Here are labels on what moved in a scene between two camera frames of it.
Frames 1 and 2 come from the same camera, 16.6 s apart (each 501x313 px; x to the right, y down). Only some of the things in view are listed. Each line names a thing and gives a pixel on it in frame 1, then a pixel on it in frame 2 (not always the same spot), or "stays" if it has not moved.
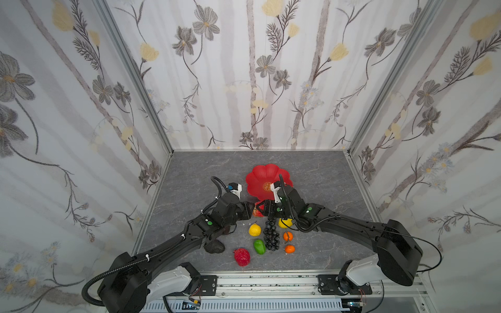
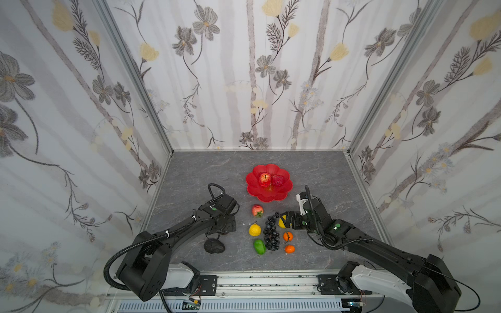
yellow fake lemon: (288, 222) stays
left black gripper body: (246, 209) to (221, 229)
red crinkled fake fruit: (261, 207) to (265, 179)
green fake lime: (259, 246) stays
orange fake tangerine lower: (289, 249) stays
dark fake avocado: (215, 246) stays
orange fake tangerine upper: (288, 236) stays
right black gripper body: (270, 207) to (292, 219)
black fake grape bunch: (271, 237) stays
